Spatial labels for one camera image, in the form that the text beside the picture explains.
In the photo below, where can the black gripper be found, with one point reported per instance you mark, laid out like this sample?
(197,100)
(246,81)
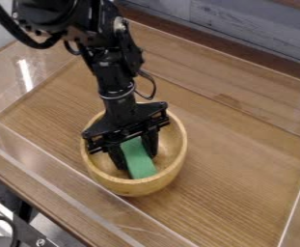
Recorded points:
(126,120)

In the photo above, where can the green rectangular block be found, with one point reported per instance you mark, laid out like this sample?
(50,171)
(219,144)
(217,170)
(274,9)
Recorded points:
(141,164)

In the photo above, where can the brown wooden bowl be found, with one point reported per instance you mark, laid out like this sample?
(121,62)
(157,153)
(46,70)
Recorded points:
(169,161)

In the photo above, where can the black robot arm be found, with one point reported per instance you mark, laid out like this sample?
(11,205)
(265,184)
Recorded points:
(94,25)

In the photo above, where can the black metal bracket with bolt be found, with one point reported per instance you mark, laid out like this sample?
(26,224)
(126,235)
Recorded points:
(30,236)

